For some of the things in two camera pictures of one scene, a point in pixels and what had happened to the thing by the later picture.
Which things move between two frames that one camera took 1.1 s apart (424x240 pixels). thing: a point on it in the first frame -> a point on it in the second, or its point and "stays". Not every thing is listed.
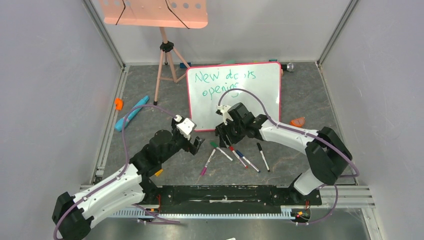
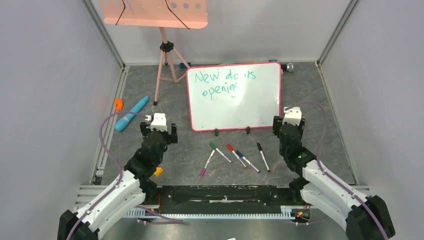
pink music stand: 186,14 stays
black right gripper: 224,131 -> 278,125
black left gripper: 189,147 -> 172,138
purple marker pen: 204,169 stays
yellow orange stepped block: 158,172 stays
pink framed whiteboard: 207,84 stays
